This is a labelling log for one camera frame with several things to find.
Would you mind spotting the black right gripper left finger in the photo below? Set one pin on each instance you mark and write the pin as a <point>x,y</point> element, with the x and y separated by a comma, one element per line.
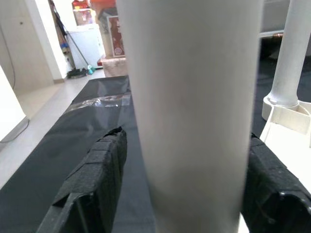
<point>92,184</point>

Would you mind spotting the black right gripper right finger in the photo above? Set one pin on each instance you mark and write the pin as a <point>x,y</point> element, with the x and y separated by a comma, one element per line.
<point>274,194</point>

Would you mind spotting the cream plastic ribbed table top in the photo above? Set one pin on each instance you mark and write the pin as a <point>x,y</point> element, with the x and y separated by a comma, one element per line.
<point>291,150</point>

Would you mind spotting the white plastic table leg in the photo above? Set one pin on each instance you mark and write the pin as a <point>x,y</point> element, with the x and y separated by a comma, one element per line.
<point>194,97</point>
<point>289,60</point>

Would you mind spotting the black tablecloth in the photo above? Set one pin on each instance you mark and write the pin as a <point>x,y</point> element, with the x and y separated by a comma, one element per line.
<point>48,157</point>

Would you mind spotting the small clear tape strip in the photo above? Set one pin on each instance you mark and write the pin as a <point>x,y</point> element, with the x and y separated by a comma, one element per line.
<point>102,100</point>

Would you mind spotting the black floor device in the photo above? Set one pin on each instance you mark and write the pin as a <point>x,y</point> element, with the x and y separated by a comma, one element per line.
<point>76,73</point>

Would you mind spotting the patterned cloth covered bench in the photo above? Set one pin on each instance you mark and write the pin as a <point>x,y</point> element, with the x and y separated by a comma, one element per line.
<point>114,68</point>

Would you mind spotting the white appliance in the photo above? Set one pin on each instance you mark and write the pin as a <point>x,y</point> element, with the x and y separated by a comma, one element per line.
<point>87,46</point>

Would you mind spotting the red patterned box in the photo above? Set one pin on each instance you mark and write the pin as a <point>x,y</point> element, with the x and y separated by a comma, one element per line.
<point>82,17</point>

